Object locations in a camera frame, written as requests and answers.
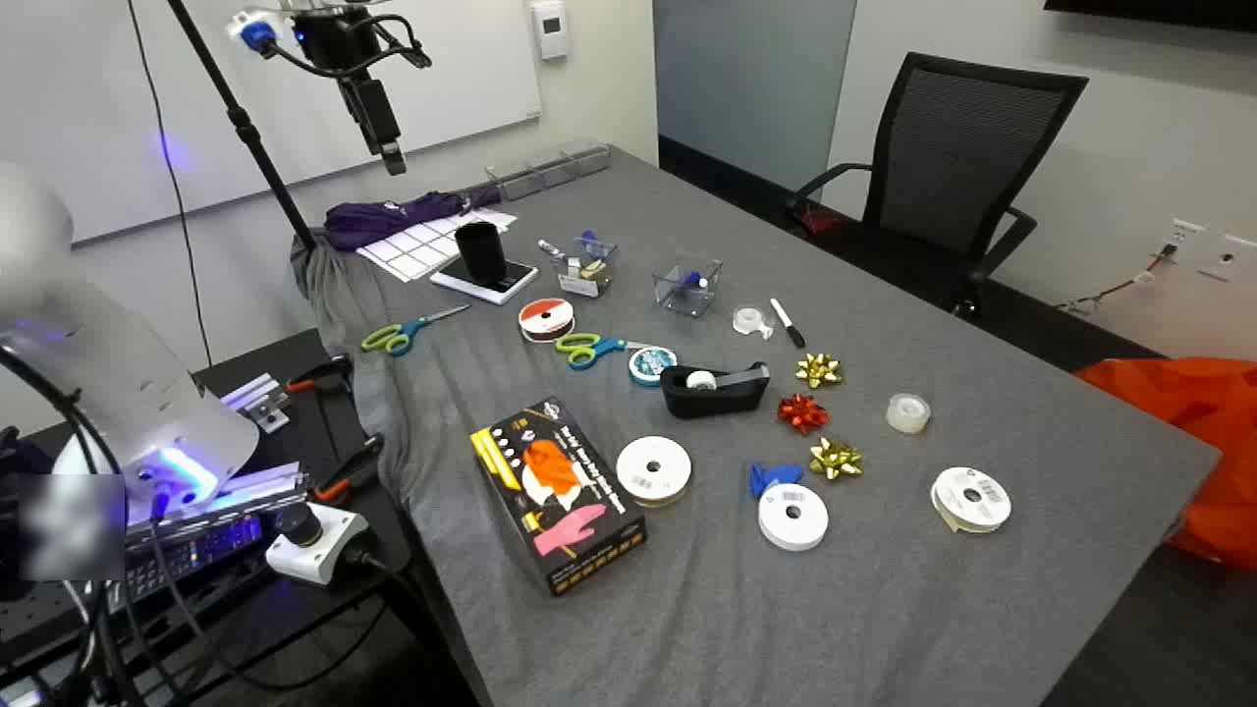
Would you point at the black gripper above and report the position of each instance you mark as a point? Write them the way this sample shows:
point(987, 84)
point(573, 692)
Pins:
point(372, 111)

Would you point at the grey marker with blue caps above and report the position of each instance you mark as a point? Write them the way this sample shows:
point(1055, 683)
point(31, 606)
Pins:
point(682, 282)

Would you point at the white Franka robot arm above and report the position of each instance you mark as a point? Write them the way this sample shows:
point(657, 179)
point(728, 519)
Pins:
point(112, 380)

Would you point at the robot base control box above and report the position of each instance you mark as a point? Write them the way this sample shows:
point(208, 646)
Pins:
point(199, 515)

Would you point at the white pen in tray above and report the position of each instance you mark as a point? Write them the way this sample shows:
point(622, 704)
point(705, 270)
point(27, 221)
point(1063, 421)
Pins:
point(550, 248)

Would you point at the clear tray with clips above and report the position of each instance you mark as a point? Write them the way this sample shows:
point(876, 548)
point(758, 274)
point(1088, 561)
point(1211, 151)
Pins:
point(585, 274)

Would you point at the clear plastic tray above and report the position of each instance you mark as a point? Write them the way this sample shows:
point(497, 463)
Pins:
point(683, 291)

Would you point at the black Sharpie marker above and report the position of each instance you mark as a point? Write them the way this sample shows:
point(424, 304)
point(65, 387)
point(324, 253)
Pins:
point(785, 324)

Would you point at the black cylindrical cup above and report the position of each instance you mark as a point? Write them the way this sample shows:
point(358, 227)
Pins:
point(480, 253)

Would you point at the black tripod pole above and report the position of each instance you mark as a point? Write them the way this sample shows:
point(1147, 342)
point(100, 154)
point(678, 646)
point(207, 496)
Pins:
point(248, 138)

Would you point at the white book with phone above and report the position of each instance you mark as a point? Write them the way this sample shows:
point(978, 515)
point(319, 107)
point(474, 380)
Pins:
point(519, 282)

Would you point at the orange black clamp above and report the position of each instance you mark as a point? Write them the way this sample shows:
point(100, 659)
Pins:
point(319, 380)
point(345, 475)

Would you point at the blue and green scissors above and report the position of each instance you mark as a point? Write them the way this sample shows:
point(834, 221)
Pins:
point(581, 353)

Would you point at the Ice Breakers mints tin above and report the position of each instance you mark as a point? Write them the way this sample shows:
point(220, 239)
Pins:
point(649, 362)

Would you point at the black box with colourful print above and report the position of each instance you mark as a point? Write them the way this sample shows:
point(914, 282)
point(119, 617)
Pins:
point(554, 496)

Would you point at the clear tape roll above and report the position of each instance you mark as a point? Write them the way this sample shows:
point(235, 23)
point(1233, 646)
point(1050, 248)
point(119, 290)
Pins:
point(751, 324)

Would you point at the black tape dispenser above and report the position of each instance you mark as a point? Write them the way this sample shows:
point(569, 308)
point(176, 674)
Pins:
point(712, 390)

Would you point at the white ribbon spool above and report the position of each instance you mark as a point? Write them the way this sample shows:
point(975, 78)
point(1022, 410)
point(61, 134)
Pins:
point(973, 502)
point(792, 519)
point(652, 468)

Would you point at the gold gift bow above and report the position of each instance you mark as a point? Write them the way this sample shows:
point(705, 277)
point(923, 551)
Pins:
point(818, 370)
point(834, 463)

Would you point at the red gift bow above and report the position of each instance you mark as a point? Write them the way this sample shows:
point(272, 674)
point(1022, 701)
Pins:
point(804, 416)

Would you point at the blue gift bow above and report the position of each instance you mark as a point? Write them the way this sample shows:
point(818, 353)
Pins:
point(763, 479)

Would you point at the frosted tape roll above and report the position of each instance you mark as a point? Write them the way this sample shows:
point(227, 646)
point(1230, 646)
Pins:
point(907, 416)

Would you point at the black mesh office chair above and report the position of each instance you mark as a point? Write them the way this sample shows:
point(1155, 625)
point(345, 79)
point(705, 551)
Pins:
point(969, 145)

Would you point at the grey tablecloth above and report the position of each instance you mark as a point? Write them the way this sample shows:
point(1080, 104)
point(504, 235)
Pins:
point(848, 592)

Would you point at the orange plastic bag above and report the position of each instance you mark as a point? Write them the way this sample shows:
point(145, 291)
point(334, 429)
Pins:
point(1200, 418)

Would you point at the white wall thermostat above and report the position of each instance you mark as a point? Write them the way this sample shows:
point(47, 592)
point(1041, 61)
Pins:
point(550, 24)

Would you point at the silver metal bracket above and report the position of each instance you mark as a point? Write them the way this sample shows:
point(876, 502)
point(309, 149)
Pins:
point(256, 399)

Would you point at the black wall screen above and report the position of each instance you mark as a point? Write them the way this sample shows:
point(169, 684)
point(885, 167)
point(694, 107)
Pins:
point(1151, 11)

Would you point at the white wall outlet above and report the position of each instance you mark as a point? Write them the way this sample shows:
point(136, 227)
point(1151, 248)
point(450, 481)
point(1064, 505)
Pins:
point(1187, 239)

